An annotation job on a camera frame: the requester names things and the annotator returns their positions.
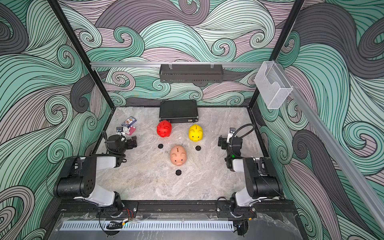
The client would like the pink piggy bank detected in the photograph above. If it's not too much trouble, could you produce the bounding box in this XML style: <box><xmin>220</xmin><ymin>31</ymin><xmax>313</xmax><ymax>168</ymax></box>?
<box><xmin>170</xmin><ymin>146</ymin><xmax>187</xmax><ymax>166</ymax></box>

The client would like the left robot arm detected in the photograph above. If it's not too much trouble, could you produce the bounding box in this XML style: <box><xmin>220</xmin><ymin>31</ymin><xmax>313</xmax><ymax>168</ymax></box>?
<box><xmin>53</xmin><ymin>132</ymin><xmax>138</xmax><ymax>218</ymax></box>

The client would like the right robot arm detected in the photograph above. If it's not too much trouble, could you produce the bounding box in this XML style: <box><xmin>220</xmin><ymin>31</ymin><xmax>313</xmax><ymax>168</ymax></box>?
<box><xmin>218</xmin><ymin>136</ymin><xmax>283</xmax><ymax>218</ymax></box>

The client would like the yellow piggy bank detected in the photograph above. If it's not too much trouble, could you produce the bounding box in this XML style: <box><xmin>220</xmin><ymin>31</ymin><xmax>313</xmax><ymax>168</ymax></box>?
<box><xmin>189</xmin><ymin>125</ymin><xmax>204</xmax><ymax>142</ymax></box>

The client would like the red piggy bank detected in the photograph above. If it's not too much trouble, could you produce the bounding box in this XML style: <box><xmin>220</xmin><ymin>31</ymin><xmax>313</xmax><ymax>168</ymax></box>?
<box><xmin>157</xmin><ymin>120</ymin><xmax>172</xmax><ymax>138</ymax></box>

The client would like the white pink bunny toy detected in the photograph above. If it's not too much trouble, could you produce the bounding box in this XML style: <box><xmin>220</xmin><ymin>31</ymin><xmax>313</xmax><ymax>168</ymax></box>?
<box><xmin>121</xmin><ymin>126</ymin><xmax>136</xmax><ymax>136</ymax></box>

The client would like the card box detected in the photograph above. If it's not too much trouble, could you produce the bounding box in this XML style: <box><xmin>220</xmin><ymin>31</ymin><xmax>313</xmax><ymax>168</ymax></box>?
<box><xmin>122</xmin><ymin>116</ymin><xmax>137</xmax><ymax>128</ymax></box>

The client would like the black case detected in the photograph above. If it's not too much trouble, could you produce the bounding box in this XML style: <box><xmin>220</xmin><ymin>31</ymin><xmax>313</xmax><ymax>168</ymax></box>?
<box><xmin>159</xmin><ymin>100</ymin><xmax>199</xmax><ymax>124</ymax></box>

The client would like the clear plastic holder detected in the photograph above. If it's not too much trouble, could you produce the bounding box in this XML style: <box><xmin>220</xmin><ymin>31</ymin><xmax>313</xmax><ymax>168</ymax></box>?
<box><xmin>255</xmin><ymin>61</ymin><xmax>293</xmax><ymax>110</ymax></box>

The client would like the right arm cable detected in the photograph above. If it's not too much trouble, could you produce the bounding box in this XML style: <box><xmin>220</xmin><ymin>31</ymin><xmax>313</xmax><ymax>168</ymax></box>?
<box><xmin>230</xmin><ymin>123</ymin><xmax>256</xmax><ymax>158</ymax></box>

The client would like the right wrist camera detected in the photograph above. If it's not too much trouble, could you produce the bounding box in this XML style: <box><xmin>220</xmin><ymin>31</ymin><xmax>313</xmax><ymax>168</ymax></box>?
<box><xmin>229</xmin><ymin>128</ymin><xmax>236</xmax><ymax>136</ymax></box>

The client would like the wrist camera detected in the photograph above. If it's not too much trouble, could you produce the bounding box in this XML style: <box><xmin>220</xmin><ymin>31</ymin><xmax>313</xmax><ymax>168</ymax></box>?
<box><xmin>229</xmin><ymin>128</ymin><xmax>236</xmax><ymax>136</ymax></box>
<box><xmin>116</xmin><ymin>127</ymin><xmax>125</xmax><ymax>135</ymax></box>

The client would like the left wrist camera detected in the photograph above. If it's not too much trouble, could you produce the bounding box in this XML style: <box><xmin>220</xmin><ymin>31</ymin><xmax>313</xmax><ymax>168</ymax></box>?
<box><xmin>116</xmin><ymin>127</ymin><xmax>125</xmax><ymax>135</ymax></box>

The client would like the black wall shelf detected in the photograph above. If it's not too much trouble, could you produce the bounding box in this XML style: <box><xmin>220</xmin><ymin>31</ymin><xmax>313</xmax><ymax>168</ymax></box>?
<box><xmin>159</xmin><ymin>65</ymin><xmax>224</xmax><ymax>84</ymax></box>

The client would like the white cable duct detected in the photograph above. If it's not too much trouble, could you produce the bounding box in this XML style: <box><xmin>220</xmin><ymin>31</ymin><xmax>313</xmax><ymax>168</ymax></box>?
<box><xmin>60</xmin><ymin>221</ymin><xmax>235</xmax><ymax>232</ymax></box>

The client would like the aluminium rail back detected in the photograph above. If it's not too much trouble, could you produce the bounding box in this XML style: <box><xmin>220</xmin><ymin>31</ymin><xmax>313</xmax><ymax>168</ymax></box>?
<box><xmin>90</xmin><ymin>61</ymin><xmax>263</xmax><ymax>69</ymax></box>

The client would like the aluminium rail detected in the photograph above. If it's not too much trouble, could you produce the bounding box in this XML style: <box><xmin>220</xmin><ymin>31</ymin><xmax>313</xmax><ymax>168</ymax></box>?
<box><xmin>274</xmin><ymin>61</ymin><xmax>384</xmax><ymax>230</ymax></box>
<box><xmin>90</xmin><ymin>61</ymin><xmax>263</xmax><ymax>69</ymax></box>

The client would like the aluminium rail right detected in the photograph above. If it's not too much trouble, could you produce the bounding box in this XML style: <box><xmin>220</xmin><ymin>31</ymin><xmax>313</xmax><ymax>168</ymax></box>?
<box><xmin>274</xmin><ymin>61</ymin><xmax>384</xmax><ymax>230</ymax></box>

